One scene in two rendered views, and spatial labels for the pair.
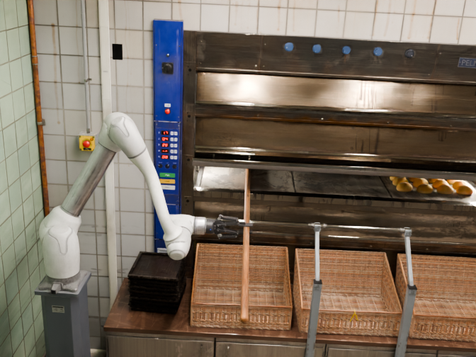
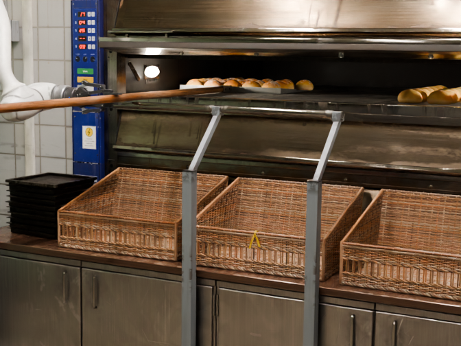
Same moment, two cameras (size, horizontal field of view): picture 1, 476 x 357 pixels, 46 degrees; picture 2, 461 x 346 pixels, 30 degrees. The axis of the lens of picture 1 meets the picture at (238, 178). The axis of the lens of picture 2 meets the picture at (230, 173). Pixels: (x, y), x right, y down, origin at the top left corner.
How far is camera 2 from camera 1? 2.18 m
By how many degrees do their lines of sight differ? 28
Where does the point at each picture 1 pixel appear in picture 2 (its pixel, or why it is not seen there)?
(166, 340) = (27, 261)
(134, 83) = not seen: outside the picture
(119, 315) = not seen: outside the picture
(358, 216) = (326, 130)
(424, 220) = (422, 137)
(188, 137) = (110, 21)
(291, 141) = (226, 17)
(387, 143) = (352, 12)
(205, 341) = (71, 266)
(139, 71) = not seen: outside the picture
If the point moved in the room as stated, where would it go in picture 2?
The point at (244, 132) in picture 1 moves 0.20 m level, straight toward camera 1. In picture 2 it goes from (172, 10) to (148, 8)
